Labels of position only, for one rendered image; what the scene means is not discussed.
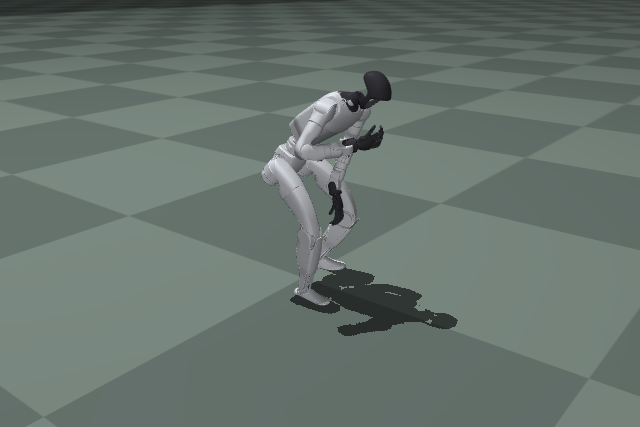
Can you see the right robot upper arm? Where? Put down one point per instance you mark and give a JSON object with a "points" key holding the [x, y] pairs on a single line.
{"points": [[322, 112]]}

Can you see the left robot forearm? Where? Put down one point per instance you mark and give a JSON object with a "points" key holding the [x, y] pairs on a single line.
{"points": [[339, 170]]}

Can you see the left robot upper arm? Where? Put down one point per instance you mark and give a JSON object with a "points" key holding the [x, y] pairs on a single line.
{"points": [[355, 129]]}

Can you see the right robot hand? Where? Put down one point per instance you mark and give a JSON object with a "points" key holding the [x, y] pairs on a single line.
{"points": [[367, 141]]}

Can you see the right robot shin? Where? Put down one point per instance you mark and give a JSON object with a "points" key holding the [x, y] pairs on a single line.
{"points": [[308, 256]]}

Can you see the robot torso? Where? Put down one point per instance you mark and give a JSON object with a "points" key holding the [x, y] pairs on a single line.
{"points": [[342, 120]]}

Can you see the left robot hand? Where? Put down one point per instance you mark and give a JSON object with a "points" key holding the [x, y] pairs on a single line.
{"points": [[337, 204]]}

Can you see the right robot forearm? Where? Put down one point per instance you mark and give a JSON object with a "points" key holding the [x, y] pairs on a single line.
{"points": [[320, 152]]}

